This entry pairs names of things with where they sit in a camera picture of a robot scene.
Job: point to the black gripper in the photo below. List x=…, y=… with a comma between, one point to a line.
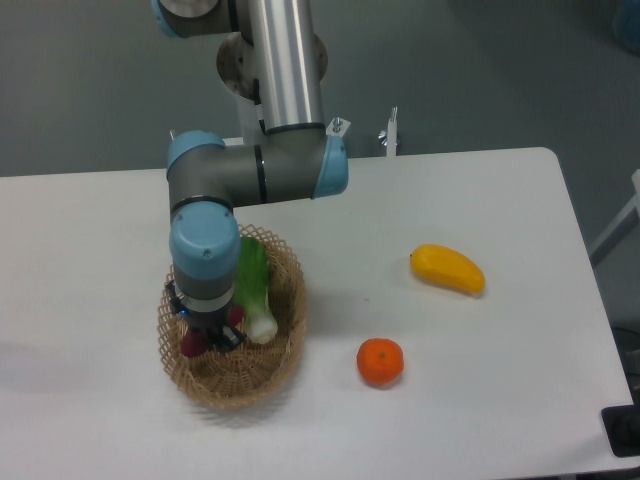
x=228, y=338

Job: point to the purple sweet potato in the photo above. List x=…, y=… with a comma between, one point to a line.
x=200, y=337

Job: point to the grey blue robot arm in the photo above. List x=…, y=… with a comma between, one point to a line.
x=295, y=157

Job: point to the woven wicker basket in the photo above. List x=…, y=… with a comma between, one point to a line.
x=252, y=372

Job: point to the green bok choy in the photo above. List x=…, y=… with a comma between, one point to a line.
x=251, y=291

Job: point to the orange tangerine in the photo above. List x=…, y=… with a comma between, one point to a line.
x=380, y=361

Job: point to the yellow mango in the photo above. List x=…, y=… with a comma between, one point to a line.
x=447, y=268

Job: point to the black device at table edge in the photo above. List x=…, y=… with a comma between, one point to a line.
x=622, y=429

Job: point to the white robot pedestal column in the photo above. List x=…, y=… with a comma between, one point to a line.
x=250, y=115

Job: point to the white metal base frame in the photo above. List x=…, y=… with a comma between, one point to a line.
x=338, y=126

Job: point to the white bracket with knob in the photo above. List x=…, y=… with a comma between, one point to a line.
x=389, y=138

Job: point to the white frame leg right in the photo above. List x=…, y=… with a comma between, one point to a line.
x=618, y=228

